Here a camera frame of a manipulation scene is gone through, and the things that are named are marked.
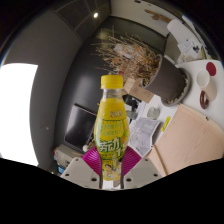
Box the wooden figure statue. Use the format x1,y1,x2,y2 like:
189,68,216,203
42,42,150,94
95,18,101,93
144,8,173,24

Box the light plywood board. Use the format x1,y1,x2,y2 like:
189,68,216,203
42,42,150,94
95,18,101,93
146,103,224,178

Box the printed paper sheets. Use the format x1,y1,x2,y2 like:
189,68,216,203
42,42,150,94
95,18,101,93
128,117,161,158

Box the grey pot with dried plant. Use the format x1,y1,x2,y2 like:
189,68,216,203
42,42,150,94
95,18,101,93
91,33,188,106

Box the black wall screen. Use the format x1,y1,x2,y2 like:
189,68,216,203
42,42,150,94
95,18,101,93
63,103,98,154

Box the small round clear dish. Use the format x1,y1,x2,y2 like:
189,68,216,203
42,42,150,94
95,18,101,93
146,106,161,121

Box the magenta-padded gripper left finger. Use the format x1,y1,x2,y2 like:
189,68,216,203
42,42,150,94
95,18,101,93
60,145,104,190

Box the flat round red coaster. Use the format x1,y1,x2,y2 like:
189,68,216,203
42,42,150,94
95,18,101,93
205,61,218,77

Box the small yellow strip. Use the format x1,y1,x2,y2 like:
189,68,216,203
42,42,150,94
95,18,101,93
161,115,172,133

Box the grey plant saucer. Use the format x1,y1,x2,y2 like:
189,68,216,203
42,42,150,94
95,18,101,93
161,66,193,108

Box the white chair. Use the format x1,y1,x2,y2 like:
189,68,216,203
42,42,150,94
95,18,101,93
166,18,205,63

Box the long ceiling light strip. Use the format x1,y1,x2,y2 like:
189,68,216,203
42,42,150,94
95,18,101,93
0,63,39,167

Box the yellow drink bottle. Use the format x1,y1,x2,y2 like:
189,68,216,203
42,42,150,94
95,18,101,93
93,74,130,182

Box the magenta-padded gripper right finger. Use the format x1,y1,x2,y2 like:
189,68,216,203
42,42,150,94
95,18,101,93
121,145,164,190

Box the brown cardboard box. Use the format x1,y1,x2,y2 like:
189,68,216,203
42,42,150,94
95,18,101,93
122,77,155,104

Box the stack of papers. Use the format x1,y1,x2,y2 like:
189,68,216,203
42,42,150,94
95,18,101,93
178,39,201,55

